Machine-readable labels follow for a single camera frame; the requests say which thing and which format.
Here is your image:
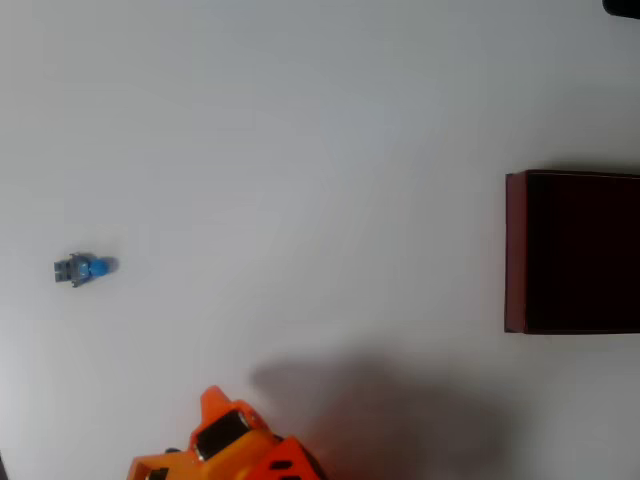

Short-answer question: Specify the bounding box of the small blue toy figure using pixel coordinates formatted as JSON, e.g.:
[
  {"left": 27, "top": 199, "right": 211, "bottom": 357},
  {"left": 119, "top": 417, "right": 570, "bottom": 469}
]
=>
[{"left": 53, "top": 252, "right": 120, "bottom": 289}]

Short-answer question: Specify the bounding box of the dark red box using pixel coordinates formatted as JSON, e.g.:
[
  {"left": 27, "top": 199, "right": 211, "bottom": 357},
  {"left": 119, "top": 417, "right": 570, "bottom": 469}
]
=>
[{"left": 504, "top": 169, "right": 640, "bottom": 336}]

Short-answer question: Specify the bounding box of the black object at corner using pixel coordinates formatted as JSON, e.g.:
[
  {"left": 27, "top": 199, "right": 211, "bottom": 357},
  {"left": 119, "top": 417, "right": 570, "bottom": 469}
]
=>
[{"left": 601, "top": 0, "right": 640, "bottom": 21}]

